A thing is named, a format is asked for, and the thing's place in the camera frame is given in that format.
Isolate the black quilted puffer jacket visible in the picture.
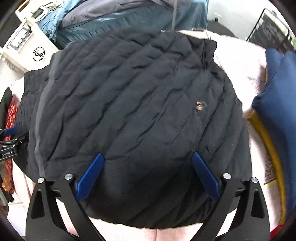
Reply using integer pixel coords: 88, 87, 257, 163
15, 29, 252, 228

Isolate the teal and grey jacket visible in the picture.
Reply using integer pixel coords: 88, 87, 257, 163
38, 1, 209, 48

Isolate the navy blue yellow-trimmed cushion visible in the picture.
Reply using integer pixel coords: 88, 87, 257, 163
248, 49, 295, 223

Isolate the black wire rack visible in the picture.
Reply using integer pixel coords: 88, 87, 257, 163
246, 8, 295, 54

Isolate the red patterned black cloth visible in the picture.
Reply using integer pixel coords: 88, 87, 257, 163
1, 88, 18, 195

